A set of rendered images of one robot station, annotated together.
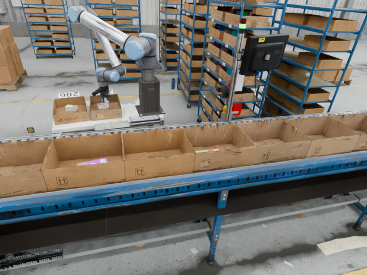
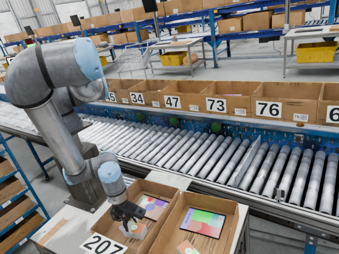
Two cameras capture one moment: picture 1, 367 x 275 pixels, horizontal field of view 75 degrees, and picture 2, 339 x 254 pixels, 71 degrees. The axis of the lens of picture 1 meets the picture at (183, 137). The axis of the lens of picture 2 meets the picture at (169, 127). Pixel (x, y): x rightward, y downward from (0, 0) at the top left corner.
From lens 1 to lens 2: 2.98 m
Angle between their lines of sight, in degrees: 101
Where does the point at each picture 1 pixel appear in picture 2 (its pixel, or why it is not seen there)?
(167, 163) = (191, 85)
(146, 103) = not seen: hidden behind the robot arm
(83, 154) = (230, 111)
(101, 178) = (229, 91)
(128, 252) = not seen: hidden behind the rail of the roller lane
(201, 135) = (149, 97)
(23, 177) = (274, 85)
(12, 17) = not seen: outside the picture
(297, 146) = (126, 82)
